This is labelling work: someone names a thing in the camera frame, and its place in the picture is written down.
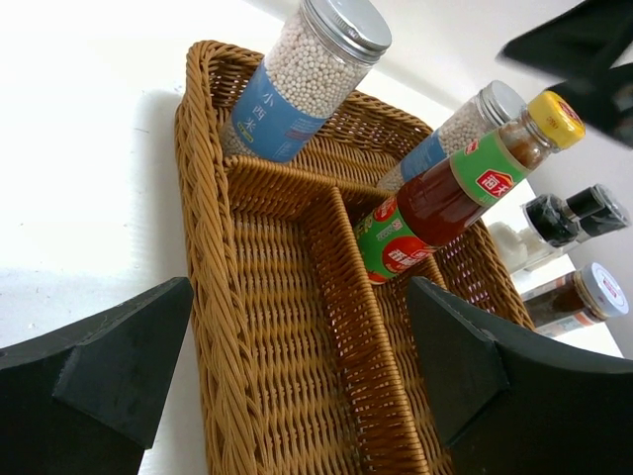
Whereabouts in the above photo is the red sauce bottle yellow cap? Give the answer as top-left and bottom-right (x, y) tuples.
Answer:
(354, 91), (586, 285)

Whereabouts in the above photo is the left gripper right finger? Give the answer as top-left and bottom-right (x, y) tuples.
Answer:
(407, 277), (632, 474)

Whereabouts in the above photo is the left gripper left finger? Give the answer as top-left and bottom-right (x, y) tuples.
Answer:
(1, 277), (193, 474)

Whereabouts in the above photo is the dark cap salt shaker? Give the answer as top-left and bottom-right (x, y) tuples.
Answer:
(566, 183), (632, 244)

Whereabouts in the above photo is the dark paste jar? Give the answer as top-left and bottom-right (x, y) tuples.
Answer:
(521, 262), (630, 338)

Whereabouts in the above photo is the tall blue label jar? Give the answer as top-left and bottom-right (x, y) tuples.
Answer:
(377, 80), (526, 192)

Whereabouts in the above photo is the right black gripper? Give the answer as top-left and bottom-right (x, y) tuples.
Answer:
(497, 1), (632, 148)

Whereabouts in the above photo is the black knob white powder bottle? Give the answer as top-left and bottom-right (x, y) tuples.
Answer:
(489, 194), (579, 274)

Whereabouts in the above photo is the brown wicker divided tray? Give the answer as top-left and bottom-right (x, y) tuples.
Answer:
(172, 40), (535, 475)

